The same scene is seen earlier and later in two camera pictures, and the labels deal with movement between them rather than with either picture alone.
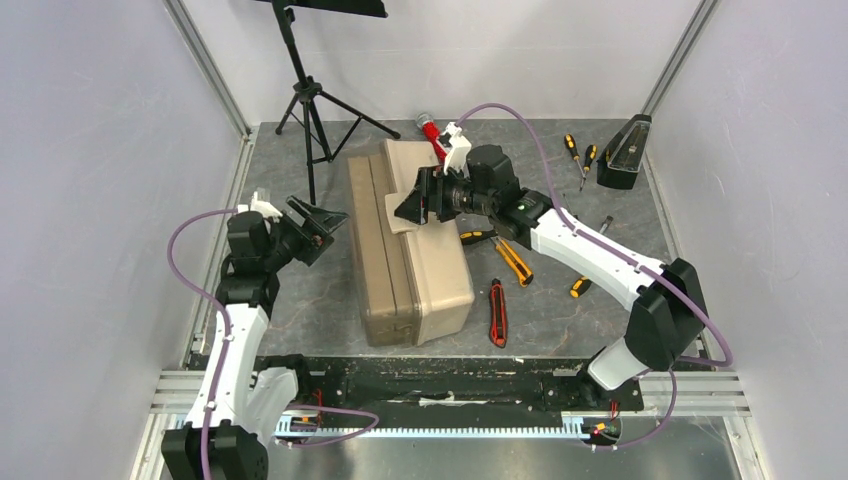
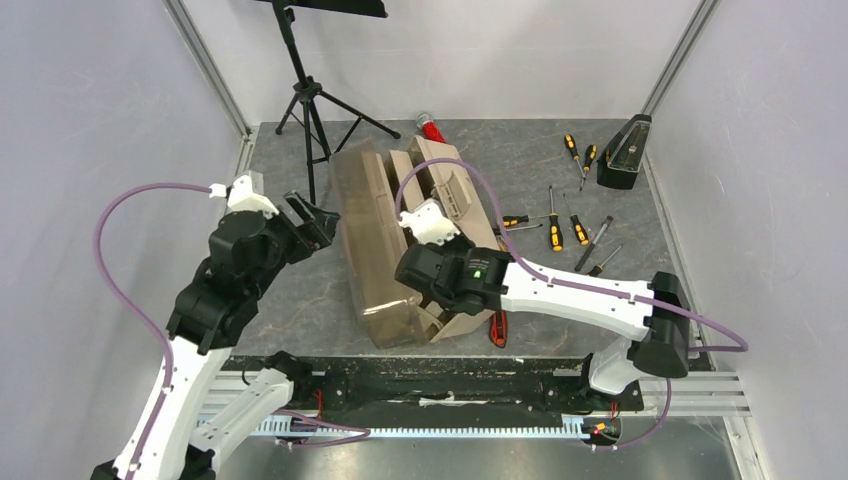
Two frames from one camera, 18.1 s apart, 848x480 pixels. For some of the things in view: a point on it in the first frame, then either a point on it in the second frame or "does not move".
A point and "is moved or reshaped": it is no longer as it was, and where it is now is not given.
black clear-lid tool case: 620,163 does not move
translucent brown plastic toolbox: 410,281 is moved or reshaped
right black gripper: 428,196 → 430,291
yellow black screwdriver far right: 591,153 does not move
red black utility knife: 498,314 does not move
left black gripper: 316,239 does not move
